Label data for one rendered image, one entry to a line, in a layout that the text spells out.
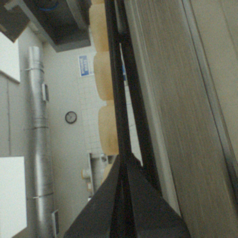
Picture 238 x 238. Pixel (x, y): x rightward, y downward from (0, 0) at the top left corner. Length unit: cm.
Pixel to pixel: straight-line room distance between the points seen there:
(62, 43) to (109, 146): 70
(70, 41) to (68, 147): 398
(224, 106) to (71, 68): 508
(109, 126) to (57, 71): 517
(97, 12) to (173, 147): 15
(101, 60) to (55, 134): 465
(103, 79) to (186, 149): 10
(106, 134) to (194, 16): 14
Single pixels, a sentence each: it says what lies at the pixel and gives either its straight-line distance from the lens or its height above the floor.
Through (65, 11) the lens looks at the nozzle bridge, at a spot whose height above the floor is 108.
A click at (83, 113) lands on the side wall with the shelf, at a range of 464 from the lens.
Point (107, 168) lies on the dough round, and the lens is 16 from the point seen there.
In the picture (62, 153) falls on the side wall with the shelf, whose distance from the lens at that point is 469.
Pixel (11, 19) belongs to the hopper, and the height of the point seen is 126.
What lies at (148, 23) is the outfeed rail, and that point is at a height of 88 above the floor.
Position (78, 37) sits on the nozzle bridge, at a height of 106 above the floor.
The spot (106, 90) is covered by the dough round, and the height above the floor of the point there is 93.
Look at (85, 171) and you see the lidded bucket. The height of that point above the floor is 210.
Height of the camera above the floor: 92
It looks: 3 degrees up
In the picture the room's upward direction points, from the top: 100 degrees counter-clockwise
